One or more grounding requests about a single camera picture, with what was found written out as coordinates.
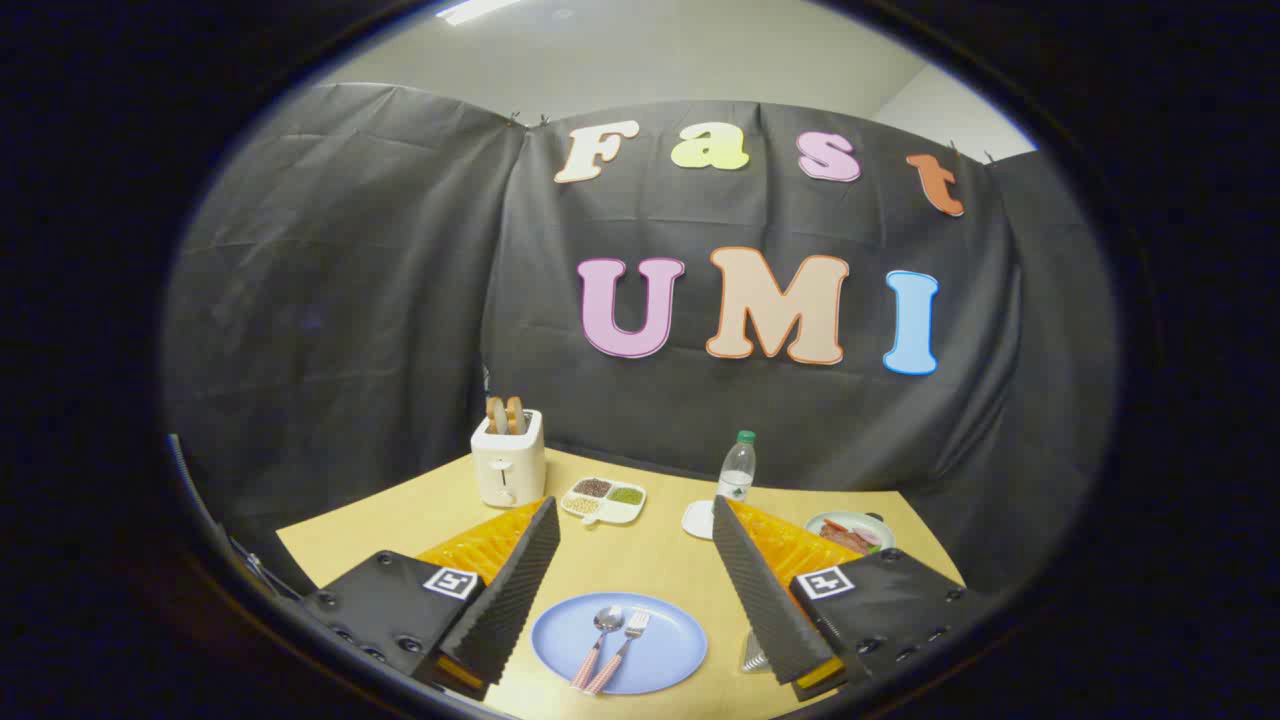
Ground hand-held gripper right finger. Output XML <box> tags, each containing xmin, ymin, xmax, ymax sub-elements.
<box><xmin>711</xmin><ymin>495</ymin><xmax>991</xmax><ymax>703</ymax></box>

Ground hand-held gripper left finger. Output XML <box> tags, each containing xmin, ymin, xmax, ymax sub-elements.
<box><xmin>300</xmin><ymin>497</ymin><xmax>561</xmax><ymax>701</ymax></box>

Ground spoon with red checkered handle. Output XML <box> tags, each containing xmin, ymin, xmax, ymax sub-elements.
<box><xmin>570</xmin><ymin>605</ymin><xmax>625</xmax><ymax>691</ymax></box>

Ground fork with red checkered handle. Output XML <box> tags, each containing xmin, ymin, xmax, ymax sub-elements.
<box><xmin>583</xmin><ymin>610</ymin><xmax>651</xmax><ymax>696</ymax></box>

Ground cooked meat slices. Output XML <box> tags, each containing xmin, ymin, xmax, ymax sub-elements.
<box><xmin>820</xmin><ymin>519</ymin><xmax>883</xmax><ymax>556</ymax></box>

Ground blue round plate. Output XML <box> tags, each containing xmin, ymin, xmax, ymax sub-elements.
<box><xmin>530</xmin><ymin>592</ymin><xmax>709</xmax><ymax>696</ymax></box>

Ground pale green plate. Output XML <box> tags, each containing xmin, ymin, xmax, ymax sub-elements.
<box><xmin>805</xmin><ymin>511</ymin><xmax>896</xmax><ymax>557</ymax></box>

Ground cream white toaster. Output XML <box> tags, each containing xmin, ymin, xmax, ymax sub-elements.
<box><xmin>470</xmin><ymin>408</ymin><xmax>547</xmax><ymax>509</ymax></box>

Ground clear plastic water bottle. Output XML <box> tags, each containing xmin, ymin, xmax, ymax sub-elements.
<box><xmin>716</xmin><ymin>430</ymin><xmax>758</xmax><ymax>506</ymax></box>

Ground white divided grain dish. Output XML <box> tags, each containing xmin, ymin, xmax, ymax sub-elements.
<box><xmin>559</xmin><ymin>476</ymin><xmax>648</xmax><ymax>527</ymax></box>

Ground black backdrop cloth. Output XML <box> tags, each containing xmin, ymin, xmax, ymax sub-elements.
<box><xmin>160</xmin><ymin>82</ymin><xmax>1121</xmax><ymax>601</ymax></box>

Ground ceiling light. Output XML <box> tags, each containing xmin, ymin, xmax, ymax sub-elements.
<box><xmin>435</xmin><ymin>0</ymin><xmax>526</xmax><ymax>26</ymax></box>

